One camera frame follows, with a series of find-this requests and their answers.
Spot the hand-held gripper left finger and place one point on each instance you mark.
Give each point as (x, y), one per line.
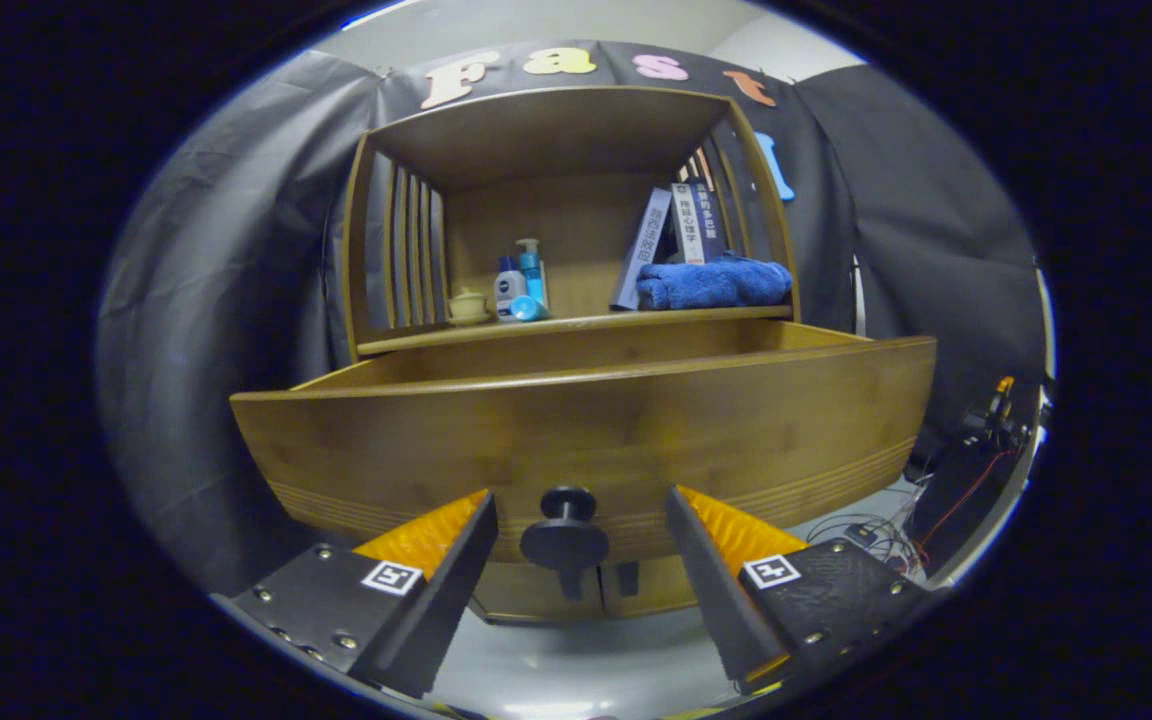
(456, 590)

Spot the blue folded towel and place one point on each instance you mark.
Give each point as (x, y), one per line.
(711, 283)

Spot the wooden countertop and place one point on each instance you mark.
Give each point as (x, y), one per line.
(586, 321)

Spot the blue and white tube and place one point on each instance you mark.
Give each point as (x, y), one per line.
(529, 308)

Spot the orange clamp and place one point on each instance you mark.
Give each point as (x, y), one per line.
(1004, 385)

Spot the black backdrop cloth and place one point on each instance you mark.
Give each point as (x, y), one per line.
(236, 250)

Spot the cream lidded ceramic cup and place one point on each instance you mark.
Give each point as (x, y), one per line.
(467, 306)

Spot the white bottle with blue cap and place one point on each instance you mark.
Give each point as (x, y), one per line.
(508, 290)

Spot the white spine book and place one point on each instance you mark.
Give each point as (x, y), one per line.
(686, 225)

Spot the wooden cabinet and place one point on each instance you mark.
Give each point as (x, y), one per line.
(546, 130)

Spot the white panel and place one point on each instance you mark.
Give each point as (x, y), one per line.
(1046, 340)

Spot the blue pump bottle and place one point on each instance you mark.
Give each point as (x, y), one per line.
(532, 275)

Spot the black round drawer knob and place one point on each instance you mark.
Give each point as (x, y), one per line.
(564, 540)

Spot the wooden cabinet door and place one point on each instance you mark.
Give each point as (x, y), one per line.
(661, 590)
(521, 590)

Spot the dark blue book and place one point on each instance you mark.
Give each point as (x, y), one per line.
(708, 220)

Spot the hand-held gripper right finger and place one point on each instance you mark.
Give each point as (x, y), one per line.
(711, 590)

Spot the wooden drawer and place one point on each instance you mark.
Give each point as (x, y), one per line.
(586, 430)

